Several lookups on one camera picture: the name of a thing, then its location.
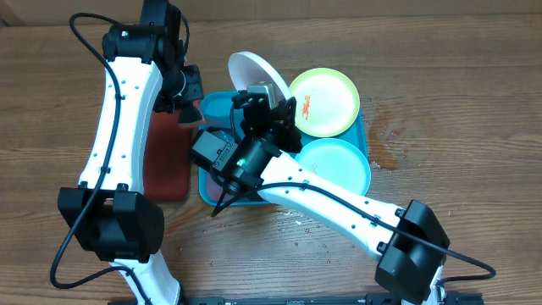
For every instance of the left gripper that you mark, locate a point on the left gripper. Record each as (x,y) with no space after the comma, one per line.
(196,93)

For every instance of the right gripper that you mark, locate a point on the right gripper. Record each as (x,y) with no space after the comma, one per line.
(283,126)

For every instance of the green and pink sponge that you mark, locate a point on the green and pink sponge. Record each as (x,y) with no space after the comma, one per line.
(191,117)

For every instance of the white plate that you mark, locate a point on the white plate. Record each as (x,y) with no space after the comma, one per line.
(247,68)

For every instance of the light blue plate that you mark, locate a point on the light blue plate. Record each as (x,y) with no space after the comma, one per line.
(337,161)

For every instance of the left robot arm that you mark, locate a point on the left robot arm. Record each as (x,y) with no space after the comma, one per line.
(108,213)

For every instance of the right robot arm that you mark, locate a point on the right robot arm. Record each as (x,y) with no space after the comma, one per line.
(408,243)

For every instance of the black tray with red water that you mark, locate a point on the black tray with red water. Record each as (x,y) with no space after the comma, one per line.
(166,166)

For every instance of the yellow-green plate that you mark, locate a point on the yellow-green plate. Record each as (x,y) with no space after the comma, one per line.
(327,102)

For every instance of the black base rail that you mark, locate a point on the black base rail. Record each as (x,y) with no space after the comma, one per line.
(452,298)

